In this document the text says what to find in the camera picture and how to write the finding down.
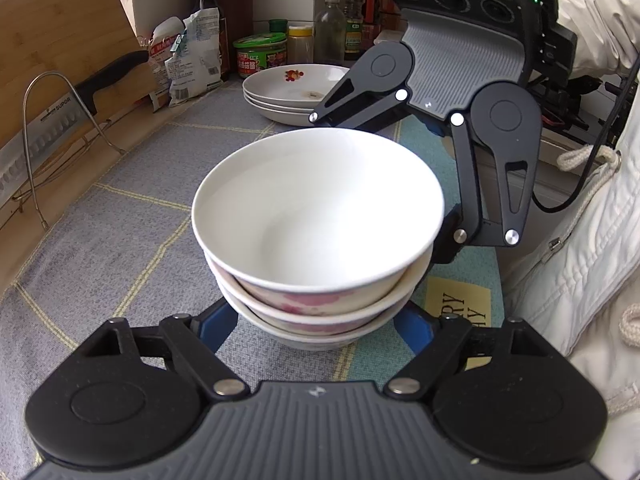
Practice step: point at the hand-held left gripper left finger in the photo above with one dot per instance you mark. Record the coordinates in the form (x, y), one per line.
(217, 327)

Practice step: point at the small green-lid jar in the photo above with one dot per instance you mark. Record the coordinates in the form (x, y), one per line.
(278, 26)

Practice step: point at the person's white jacket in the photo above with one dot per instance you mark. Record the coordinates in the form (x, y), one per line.
(575, 270)

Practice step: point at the metal binder clip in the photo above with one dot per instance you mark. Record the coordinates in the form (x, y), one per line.
(145, 40)

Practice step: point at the bamboo cutting board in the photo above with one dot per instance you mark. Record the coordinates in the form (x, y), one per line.
(60, 20)

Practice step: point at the green binder clip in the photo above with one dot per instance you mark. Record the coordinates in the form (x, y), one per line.
(176, 44)

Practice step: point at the red label bottle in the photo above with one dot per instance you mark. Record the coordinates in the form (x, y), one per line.
(372, 7)

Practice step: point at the clear glass condiment bottle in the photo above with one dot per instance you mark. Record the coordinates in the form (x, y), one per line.
(355, 10)

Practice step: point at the red and white food bag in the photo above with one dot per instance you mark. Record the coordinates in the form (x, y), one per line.
(161, 47)

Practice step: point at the white and blue food bag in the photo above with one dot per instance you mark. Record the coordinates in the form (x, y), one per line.
(197, 60)

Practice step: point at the green-lid sauce tub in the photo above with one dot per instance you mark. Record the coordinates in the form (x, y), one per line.
(260, 52)

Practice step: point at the white fruit-print plate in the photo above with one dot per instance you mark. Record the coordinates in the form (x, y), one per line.
(285, 117)
(270, 105)
(295, 82)

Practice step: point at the grey and teal table cloth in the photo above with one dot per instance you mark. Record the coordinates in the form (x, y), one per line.
(150, 170)

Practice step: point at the wide white pink-flower bowl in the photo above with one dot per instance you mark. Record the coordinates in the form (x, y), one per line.
(310, 344)

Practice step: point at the yellow-lid spice jar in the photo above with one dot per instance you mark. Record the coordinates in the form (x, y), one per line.
(301, 40)

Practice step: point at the person's right forearm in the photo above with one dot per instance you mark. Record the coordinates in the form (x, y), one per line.
(600, 10)

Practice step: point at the clear bottle with red cap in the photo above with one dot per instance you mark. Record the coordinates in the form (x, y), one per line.
(330, 30)

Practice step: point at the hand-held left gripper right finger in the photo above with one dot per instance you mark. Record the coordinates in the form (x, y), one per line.
(415, 329)

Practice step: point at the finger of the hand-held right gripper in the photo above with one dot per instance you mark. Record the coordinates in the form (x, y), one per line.
(350, 105)
(472, 185)

